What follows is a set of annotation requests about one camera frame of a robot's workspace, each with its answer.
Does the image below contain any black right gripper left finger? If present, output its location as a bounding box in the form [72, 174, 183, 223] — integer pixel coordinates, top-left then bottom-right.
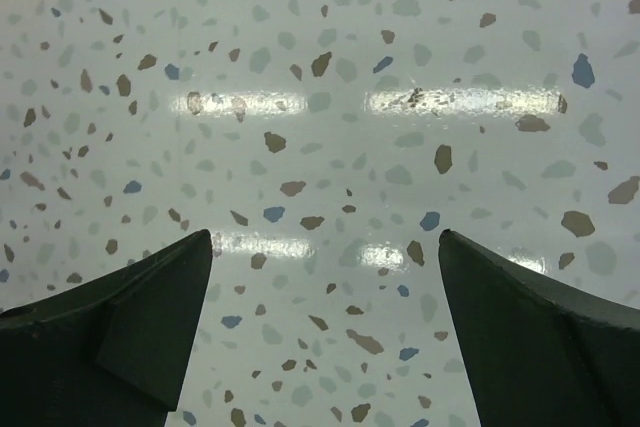
[1, 229, 212, 427]

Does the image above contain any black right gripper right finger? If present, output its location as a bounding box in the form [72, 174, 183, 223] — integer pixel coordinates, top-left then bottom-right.
[438, 230, 639, 426]

